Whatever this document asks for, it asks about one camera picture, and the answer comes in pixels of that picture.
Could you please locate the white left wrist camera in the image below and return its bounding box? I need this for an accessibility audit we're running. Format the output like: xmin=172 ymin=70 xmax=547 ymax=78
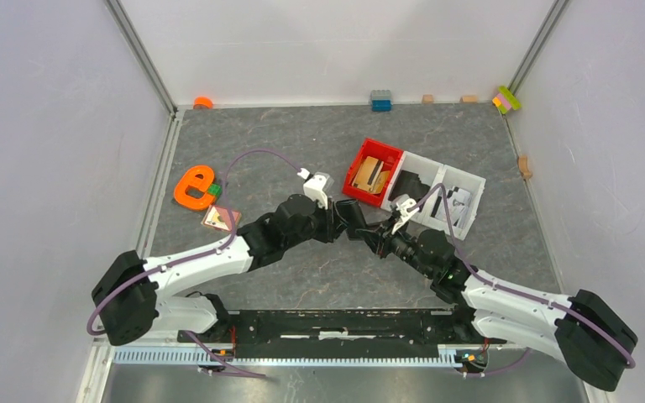
xmin=297 ymin=168 xmax=333 ymax=210

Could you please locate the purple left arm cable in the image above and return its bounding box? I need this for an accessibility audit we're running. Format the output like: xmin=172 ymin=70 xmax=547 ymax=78
xmin=86 ymin=149 xmax=307 ymax=337

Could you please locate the pink wooden block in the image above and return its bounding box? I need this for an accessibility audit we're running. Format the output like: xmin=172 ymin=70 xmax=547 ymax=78
xmin=201 ymin=205 xmax=241 ymax=232

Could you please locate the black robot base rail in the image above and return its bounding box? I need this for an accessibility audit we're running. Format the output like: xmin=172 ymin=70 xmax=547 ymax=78
xmin=197 ymin=309 xmax=487 ymax=359

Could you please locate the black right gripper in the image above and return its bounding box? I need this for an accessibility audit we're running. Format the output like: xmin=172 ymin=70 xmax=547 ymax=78
xmin=356 ymin=214 xmax=434 ymax=279

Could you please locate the red plastic bin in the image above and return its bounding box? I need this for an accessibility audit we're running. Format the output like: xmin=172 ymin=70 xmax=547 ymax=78
xmin=342 ymin=138 xmax=403 ymax=207

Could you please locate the orange round toy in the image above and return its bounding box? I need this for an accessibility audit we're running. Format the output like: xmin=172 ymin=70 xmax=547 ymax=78
xmin=192 ymin=97 xmax=213 ymax=109

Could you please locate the curved wooden arch block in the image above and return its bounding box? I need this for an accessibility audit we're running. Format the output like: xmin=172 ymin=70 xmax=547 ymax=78
xmin=517 ymin=155 xmax=533 ymax=181

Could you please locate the white plastic bin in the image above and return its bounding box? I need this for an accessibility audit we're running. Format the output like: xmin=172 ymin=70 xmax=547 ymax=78
xmin=420 ymin=165 xmax=486 ymax=240
xmin=380 ymin=151 xmax=446 ymax=212

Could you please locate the green lego brick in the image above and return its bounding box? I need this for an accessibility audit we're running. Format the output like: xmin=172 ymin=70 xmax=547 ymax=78
xmin=207 ymin=183 xmax=223 ymax=198

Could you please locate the orange letter toy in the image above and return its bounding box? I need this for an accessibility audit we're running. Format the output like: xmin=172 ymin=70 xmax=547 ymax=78
xmin=174 ymin=165 xmax=218 ymax=211

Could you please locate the stack of gold credit cards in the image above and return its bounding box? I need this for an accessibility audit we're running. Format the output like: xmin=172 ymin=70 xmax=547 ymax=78
xmin=352 ymin=156 xmax=391 ymax=195

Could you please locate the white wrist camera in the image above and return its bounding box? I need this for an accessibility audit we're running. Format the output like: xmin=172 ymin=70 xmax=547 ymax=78
xmin=391 ymin=194 xmax=419 ymax=235
xmin=297 ymin=168 xmax=333 ymax=210

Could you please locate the green pink lego stack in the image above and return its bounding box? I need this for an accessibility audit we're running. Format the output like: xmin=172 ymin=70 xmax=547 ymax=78
xmin=491 ymin=86 xmax=522 ymax=115

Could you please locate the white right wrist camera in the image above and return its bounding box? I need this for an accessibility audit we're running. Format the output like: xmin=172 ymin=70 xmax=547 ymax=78
xmin=391 ymin=194 xmax=419 ymax=235

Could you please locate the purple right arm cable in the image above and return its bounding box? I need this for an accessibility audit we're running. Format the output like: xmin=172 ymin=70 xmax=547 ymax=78
xmin=411 ymin=183 xmax=637 ymax=370

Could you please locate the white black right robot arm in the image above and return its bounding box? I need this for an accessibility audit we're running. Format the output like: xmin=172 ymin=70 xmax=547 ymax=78
xmin=352 ymin=222 xmax=638 ymax=392

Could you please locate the blue grey lego block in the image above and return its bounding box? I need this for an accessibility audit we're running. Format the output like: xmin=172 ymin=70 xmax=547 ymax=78
xmin=370 ymin=90 xmax=393 ymax=112

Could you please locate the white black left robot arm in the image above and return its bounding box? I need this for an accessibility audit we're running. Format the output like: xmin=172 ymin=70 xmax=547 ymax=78
xmin=90 ymin=194 xmax=367 ymax=346

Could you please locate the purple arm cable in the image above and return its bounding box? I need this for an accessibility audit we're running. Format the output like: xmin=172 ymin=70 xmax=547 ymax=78
xmin=86 ymin=149 xmax=307 ymax=337
xmin=411 ymin=183 xmax=637 ymax=370

